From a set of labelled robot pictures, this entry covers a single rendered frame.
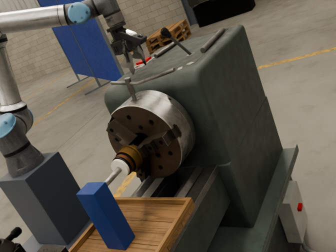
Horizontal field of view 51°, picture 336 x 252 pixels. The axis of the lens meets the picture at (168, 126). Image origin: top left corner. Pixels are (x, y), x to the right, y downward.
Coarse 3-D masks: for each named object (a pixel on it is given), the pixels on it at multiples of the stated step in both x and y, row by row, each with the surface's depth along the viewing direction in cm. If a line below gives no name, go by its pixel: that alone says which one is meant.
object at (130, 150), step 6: (132, 144) 123; (120, 150) 120; (126, 150) 118; (132, 150) 119; (120, 156) 117; (126, 156) 117; (132, 156) 118; (138, 156) 119; (126, 162) 116; (132, 162) 118; (138, 162) 120; (132, 168) 117
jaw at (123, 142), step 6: (114, 120) 128; (108, 126) 126; (114, 126) 126; (120, 126) 127; (108, 132) 128; (114, 132) 126; (120, 132) 125; (126, 132) 126; (132, 132) 127; (114, 138) 125; (120, 138) 124; (126, 138) 124; (132, 138) 126; (120, 144) 122; (126, 144) 123
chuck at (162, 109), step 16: (144, 96) 126; (112, 112) 128; (128, 112) 124; (144, 112) 120; (160, 112) 119; (176, 112) 123; (144, 128) 124; (160, 128) 121; (112, 144) 137; (176, 144) 121; (160, 160) 129; (176, 160) 125; (160, 176) 133
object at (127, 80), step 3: (126, 78) 121; (129, 78) 121; (126, 81) 121; (129, 81) 121; (126, 84) 122; (129, 84) 122; (129, 87) 122; (132, 87) 123; (129, 90) 123; (132, 90) 123; (129, 93) 124; (132, 93) 123; (132, 96) 124; (135, 96) 125; (135, 99) 125
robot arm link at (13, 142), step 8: (0, 120) 140; (8, 120) 139; (16, 120) 144; (0, 128) 137; (8, 128) 139; (16, 128) 142; (24, 128) 148; (0, 136) 138; (8, 136) 139; (16, 136) 141; (24, 136) 145; (0, 144) 140; (8, 144) 140; (16, 144) 141; (24, 144) 143; (8, 152) 141
